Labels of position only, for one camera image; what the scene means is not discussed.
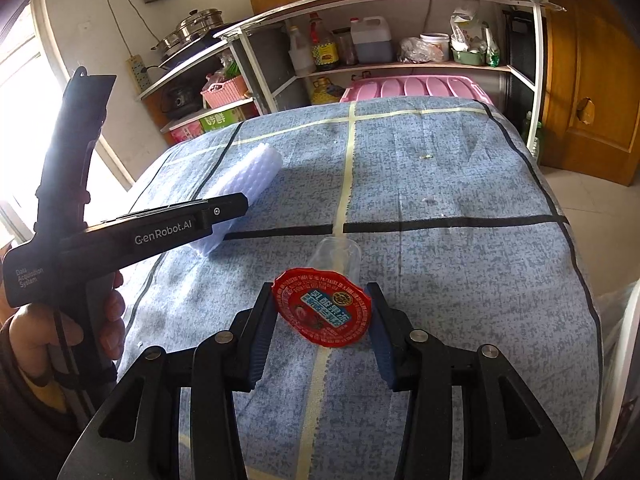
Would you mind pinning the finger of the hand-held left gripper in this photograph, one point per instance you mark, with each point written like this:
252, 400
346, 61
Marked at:
227, 210

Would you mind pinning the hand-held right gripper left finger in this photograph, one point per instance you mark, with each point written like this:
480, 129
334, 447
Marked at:
260, 345

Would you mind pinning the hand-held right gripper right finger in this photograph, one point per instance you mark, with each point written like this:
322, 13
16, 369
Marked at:
382, 345

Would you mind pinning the white foam net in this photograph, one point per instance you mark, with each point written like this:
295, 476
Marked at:
250, 170

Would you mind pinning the clear plastic bin liner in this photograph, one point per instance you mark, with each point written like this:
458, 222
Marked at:
617, 320

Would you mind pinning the person's left forearm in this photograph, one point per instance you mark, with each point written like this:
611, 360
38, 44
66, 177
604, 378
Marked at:
25, 435

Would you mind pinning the person's left hand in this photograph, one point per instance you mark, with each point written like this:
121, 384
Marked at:
35, 340

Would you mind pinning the pink carton box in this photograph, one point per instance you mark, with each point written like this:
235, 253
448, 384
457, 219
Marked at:
187, 132

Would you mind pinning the green carton box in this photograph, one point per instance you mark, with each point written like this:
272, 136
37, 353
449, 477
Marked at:
220, 120

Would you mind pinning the pink basket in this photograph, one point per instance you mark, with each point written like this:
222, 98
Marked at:
225, 92

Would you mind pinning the black rice cooker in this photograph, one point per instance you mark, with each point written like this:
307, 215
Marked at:
182, 100

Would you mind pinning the low white shelf rack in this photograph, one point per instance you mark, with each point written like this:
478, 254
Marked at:
190, 67

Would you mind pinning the yellow oil bottle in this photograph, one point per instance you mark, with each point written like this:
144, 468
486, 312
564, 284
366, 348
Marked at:
325, 92

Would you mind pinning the black stove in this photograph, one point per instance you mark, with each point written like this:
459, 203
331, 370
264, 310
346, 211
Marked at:
200, 50

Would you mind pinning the power strip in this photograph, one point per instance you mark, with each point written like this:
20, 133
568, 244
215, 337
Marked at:
137, 74

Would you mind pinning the white plastic bottle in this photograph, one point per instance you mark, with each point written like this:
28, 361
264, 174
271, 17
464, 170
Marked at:
301, 55

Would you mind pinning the blue checked tablecloth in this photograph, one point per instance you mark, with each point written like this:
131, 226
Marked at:
450, 185

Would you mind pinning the metal pan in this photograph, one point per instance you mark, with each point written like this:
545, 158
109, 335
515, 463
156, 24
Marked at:
167, 42

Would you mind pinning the bright window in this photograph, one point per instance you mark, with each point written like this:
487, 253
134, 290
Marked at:
20, 110

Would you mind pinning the soy sauce bottle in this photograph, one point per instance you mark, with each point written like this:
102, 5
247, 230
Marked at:
325, 52

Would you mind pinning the metal steamer pot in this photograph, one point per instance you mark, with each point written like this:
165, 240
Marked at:
197, 25

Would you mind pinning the plastic jug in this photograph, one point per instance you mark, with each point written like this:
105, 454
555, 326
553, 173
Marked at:
372, 47

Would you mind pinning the crumpled clear bag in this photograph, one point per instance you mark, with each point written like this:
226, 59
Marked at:
415, 50

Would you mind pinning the green bottle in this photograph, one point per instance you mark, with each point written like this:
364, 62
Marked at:
531, 135

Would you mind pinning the white tub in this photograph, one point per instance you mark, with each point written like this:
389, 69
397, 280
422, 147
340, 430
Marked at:
435, 42

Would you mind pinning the green tray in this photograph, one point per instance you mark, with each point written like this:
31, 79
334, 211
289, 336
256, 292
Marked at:
467, 59

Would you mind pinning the white plastic bag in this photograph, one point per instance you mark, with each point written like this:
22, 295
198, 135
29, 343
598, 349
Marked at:
465, 25

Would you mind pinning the green packet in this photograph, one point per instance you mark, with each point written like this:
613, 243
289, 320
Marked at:
492, 55

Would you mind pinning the wooden door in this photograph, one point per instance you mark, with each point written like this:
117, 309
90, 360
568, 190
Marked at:
600, 85

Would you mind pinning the black appliance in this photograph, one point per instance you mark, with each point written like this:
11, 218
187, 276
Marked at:
520, 35

